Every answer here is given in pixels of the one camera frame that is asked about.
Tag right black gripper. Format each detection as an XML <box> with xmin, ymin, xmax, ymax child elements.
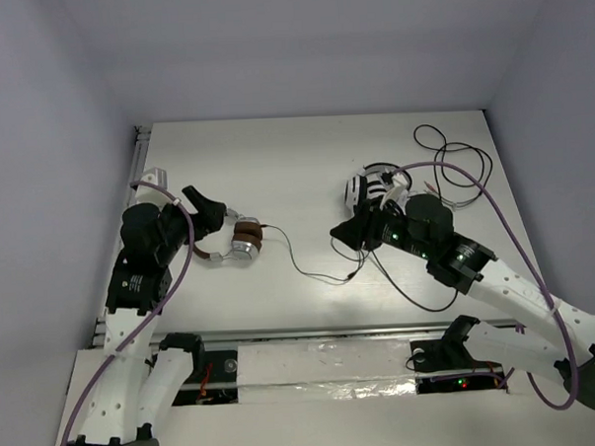
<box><xmin>327</xmin><ymin>192</ymin><xmax>433</xmax><ymax>264</ymax></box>

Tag brown silver headphones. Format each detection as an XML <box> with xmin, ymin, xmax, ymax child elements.
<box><xmin>193</xmin><ymin>208</ymin><xmax>263</xmax><ymax>263</ymax></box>

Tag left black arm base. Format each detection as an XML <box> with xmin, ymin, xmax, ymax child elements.
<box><xmin>144</xmin><ymin>333</ymin><xmax>238</xmax><ymax>407</ymax></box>

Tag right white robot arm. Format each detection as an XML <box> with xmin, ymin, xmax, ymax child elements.
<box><xmin>330</xmin><ymin>194</ymin><xmax>595</xmax><ymax>410</ymax></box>

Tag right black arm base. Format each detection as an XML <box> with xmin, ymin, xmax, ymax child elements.
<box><xmin>405</xmin><ymin>316</ymin><xmax>513</xmax><ymax>395</ymax></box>

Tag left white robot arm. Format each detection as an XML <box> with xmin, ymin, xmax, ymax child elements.
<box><xmin>60</xmin><ymin>181</ymin><xmax>228</xmax><ymax>446</ymax></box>

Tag white black headphones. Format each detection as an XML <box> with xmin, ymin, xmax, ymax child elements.
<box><xmin>343</xmin><ymin>162</ymin><xmax>413</xmax><ymax>215</ymax></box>

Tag white foil covered block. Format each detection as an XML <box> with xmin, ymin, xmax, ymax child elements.
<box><xmin>236</xmin><ymin>338</ymin><xmax>416</xmax><ymax>405</ymax></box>

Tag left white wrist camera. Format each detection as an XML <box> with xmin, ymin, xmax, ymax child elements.
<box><xmin>132</xmin><ymin>167</ymin><xmax>169</xmax><ymax>206</ymax></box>

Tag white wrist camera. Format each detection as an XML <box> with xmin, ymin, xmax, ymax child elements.
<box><xmin>132</xmin><ymin>167</ymin><xmax>169</xmax><ymax>206</ymax></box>
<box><xmin>380</xmin><ymin>171</ymin><xmax>410</xmax><ymax>209</ymax></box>

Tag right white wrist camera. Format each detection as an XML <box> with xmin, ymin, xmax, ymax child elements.
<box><xmin>380</xmin><ymin>171</ymin><xmax>410</xmax><ymax>209</ymax></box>

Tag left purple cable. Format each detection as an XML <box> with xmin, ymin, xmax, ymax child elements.
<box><xmin>45</xmin><ymin>178</ymin><xmax>205</xmax><ymax>446</ymax></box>

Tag aluminium rail left side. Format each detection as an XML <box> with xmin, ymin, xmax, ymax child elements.
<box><xmin>88</xmin><ymin>124</ymin><xmax>152</xmax><ymax>348</ymax></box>

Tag aluminium rail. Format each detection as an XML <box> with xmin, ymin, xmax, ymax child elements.
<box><xmin>88</xmin><ymin>124</ymin><xmax>152</xmax><ymax>348</ymax></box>
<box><xmin>92</xmin><ymin>319</ymin><xmax>519</xmax><ymax>351</ymax></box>

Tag black cable of white headphones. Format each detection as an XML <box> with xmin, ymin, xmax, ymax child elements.
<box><xmin>361</xmin><ymin>120</ymin><xmax>497</xmax><ymax>315</ymax></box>

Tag aluminium rail front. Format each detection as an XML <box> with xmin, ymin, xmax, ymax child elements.
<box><xmin>92</xmin><ymin>319</ymin><xmax>519</xmax><ymax>351</ymax></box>

